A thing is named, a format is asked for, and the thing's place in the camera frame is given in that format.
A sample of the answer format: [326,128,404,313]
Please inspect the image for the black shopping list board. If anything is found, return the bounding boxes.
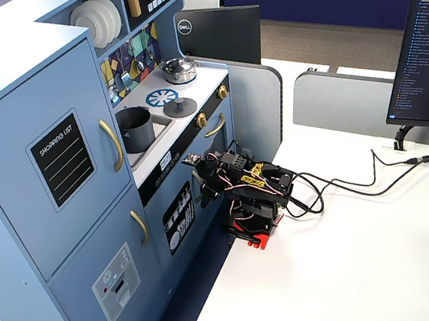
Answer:
[20,105,104,217]

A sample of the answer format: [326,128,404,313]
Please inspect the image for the black toy microwave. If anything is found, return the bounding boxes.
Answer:
[122,0,187,34]

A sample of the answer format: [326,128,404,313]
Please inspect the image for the gold microwave handle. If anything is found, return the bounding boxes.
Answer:
[125,0,144,20]

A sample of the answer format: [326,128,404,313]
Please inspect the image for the white toy plate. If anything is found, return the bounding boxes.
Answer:
[67,0,111,54]
[89,0,125,43]
[79,0,119,49]

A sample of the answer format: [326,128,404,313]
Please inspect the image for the black monitor with lit screen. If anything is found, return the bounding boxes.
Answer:
[370,0,429,140]

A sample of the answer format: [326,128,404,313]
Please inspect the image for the metal skimmer spoon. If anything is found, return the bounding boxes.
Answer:
[102,57,122,104]

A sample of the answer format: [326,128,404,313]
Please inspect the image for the blue oven door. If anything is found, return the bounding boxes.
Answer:
[189,95,245,213]

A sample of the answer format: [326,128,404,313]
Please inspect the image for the blue fridge door with list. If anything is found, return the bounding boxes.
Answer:
[0,33,147,289]

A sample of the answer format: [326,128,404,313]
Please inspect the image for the stainless steel pot lid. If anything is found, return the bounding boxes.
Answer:
[159,55,196,75]

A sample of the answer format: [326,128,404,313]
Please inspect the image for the blue dishwasher door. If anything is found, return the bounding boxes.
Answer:
[137,150,221,297]

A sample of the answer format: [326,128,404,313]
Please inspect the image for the red white servo wires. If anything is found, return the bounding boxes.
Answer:
[202,142,286,225]

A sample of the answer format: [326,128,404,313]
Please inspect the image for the gray toy sink basin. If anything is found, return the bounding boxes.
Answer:
[115,109,181,170]

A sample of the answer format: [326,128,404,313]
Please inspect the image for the gold stove knob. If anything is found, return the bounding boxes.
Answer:
[193,111,210,129]
[215,83,231,101]

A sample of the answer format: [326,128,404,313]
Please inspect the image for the metal ladle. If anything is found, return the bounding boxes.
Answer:
[128,36,147,75]

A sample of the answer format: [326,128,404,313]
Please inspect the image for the black Dell monitor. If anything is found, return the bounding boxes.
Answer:
[171,0,268,76]

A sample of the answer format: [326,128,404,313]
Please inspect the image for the thin black cable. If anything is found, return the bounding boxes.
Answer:
[326,144,414,192]

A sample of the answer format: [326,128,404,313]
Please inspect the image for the gray desk divider panel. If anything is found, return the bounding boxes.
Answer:
[186,44,293,172]
[286,54,429,170]

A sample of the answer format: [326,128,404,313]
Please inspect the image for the gold oven door handle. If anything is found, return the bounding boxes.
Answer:
[201,111,229,140]

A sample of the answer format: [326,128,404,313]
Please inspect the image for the metal slotted spatula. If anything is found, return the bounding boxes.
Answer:
[115,46,135,90]

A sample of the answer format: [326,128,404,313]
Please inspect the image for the gold fridge door handle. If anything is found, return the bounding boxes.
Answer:
[129,207,152,250]
[97,116,128,176]

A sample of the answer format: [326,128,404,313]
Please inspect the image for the blue fridge door with dispenser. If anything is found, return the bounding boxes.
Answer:
[36,181,174,321]

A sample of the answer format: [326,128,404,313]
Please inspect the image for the gray plastic pot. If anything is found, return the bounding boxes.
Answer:
[114,104,158,156]

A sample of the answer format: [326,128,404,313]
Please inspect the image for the gold dishwasher door handle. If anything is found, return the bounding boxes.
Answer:
[190,168,207,204]

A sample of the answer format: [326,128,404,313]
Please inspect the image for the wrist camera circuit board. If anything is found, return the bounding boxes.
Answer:
[180,151,205,170]

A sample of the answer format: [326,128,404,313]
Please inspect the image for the colorful geometric backsplash panel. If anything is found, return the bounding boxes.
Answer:
[93,20,168,105]

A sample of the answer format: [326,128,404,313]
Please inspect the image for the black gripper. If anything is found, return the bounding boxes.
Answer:
[194,151,238,210]

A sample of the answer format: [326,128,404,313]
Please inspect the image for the blue toy kitchen unit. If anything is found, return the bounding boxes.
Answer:
[0,0,263,321]

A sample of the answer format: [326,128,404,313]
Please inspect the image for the gray water dispenser sticker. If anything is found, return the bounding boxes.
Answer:
[86,240,147,321]

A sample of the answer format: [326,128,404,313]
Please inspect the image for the small metal spoon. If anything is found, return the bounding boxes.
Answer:
[142,28,157,64]

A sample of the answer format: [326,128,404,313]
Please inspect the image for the red robot base clamp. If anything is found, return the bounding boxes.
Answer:
[221,206,290,256]

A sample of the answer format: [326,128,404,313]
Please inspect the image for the thick black cable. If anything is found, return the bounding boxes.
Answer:
[279,146,429,220]

